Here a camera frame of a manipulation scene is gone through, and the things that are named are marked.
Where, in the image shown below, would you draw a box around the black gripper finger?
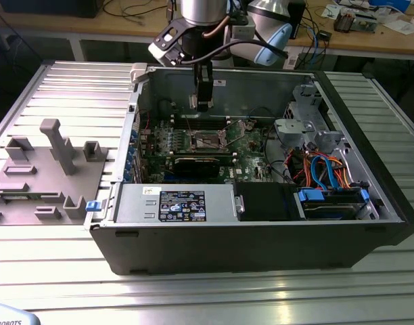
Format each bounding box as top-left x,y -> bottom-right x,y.
197,64 -> 215,112
193,64 -> 202,98

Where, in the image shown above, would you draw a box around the metal socket cover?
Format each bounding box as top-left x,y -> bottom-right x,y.
223,120 -> 248,145

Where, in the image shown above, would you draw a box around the CPU socket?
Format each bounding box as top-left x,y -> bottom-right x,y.
189,130 -> 228,152

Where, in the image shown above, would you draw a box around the CPU cooler heatsink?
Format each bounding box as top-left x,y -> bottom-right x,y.
333,9 -> 356,34

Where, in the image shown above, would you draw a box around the grey case latch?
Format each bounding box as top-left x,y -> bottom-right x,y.
129,62 -> 150,84

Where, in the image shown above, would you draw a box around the wooden workbench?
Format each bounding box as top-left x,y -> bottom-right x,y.
0,0 -> 414,64

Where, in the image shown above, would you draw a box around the black graphics card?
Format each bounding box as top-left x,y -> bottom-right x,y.
168,155 -> 223,179

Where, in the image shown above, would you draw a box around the green motherboard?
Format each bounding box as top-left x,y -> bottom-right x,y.
139,116 -> 291,186

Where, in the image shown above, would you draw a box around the white code label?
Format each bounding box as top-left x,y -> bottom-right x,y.
283,52 -> 298,70

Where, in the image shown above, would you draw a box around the grey metal drive cage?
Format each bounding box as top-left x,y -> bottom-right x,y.
273,117 -> 317,150

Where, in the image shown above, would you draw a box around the black tower box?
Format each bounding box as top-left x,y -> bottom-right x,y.
287,0 -> 306,39

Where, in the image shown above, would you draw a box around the black plastic shroud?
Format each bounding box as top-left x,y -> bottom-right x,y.
233,182 -> 299,223

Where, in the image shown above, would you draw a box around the grey power supply unit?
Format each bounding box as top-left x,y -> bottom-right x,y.
114,184 -> 240,224

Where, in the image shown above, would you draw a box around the white printed sheet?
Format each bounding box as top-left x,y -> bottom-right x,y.
321,3 -> 343,20

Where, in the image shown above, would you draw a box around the black device on bench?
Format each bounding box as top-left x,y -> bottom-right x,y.
0,0 -> 100,20

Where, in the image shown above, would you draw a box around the black PC case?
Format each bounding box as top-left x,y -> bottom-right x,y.
83,60 -> 414,277

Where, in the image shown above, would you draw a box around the hard disk in blue carrier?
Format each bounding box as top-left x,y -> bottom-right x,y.
296,188 -> 370,221

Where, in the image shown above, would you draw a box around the grey metal device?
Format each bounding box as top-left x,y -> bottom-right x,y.
354,12 -> 380,34

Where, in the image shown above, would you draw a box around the grey parts rack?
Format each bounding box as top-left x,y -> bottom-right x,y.
0,118 -> 110,226

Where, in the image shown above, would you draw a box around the blue box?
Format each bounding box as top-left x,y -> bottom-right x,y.
368,0 -> 413,8

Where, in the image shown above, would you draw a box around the white papers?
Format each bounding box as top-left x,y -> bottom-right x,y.
379,19 -> 414,35

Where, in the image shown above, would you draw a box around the pale blue teach pendant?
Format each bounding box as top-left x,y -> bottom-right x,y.
0,302 -> 42,325

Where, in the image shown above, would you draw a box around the copper coloured cable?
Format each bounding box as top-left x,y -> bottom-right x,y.
203,16 -> 233,38

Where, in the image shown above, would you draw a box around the white wrist camera black face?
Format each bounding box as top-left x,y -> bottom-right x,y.
147,19 -> 191,66

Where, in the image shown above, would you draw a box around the small grey wrist camera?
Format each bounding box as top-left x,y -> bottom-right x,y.
231,22 -> 258,41

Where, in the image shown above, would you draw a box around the black camera cable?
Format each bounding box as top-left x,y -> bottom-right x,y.
179,39 -> 290,66

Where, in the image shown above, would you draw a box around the thick black cable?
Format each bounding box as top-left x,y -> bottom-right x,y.
262,127 -> 298,186

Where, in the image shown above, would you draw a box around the perforated metal bracket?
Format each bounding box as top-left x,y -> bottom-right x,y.
283,83 -> 325,120

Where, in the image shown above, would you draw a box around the blue cable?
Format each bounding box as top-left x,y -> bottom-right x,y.
311,32 -> 325,67

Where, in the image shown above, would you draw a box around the red wire bundle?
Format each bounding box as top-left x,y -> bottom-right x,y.
287,150 -> 313,186

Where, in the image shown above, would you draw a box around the blue flat data wire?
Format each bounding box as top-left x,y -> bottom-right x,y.
310,154 -> 328,189
320,154 -> 342,192

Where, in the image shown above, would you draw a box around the orange wire bundle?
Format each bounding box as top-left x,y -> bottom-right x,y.
328,154 -> 355,190

